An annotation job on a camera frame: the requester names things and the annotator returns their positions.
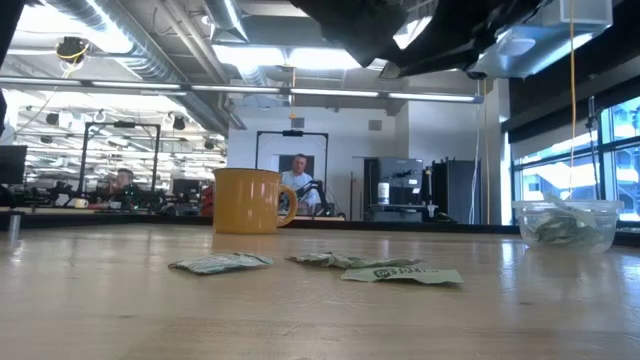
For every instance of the pale sweetener packet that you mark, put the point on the pale sweetener packet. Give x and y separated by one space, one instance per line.
350 261

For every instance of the black background robot arm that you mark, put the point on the black background robot arm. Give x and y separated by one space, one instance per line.
315 192

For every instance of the clear plastic bin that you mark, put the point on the clear plastic bin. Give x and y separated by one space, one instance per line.
522 220

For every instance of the long ceiling light bar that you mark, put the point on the long ceiling light bar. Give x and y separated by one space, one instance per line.
330 92

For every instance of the dark equipment rack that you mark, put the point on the dark equipment rack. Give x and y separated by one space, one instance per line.
400 170

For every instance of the dark tall cabinet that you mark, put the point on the dark tall cabinet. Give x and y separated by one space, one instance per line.
457 192

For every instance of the person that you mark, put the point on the person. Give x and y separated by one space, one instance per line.
125 180
300 177

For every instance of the white bottle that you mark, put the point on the white bottle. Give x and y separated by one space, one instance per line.
383 194

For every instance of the black ceiling spotlight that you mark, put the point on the black ceiling spotlight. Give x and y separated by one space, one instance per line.
179 123
52 119

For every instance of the pale green stevia packet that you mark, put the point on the pale green stevia packet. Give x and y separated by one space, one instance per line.
570 210
400 276

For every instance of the yellow ceramic mug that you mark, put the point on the yellow ceramic mug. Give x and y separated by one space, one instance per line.
245 200

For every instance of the green white truvia packet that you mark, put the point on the green white truvia packet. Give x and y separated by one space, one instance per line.
565 231
220 263

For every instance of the red object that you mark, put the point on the red object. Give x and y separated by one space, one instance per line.
207 202

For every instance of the white mug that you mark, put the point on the white mug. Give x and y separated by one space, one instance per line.
80 203

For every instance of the black monitor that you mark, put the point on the black monitor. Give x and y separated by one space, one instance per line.
12 165

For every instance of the silver ceiling duct box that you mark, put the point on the silver ceiling duct box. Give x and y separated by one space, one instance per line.
550 45

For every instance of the grey wall vent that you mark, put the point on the grey wall vent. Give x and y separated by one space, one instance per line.
375 125

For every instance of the black camera rig frame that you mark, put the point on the black camera rig frame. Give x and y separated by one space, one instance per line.
82 160
257 160

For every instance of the black window frame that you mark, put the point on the black window frame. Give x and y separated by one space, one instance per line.
606 190

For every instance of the silver round air duct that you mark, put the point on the silver round air duct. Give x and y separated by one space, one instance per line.
150 60

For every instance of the black diagonal frame strut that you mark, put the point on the black diagonal frame strut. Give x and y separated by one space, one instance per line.
7 25

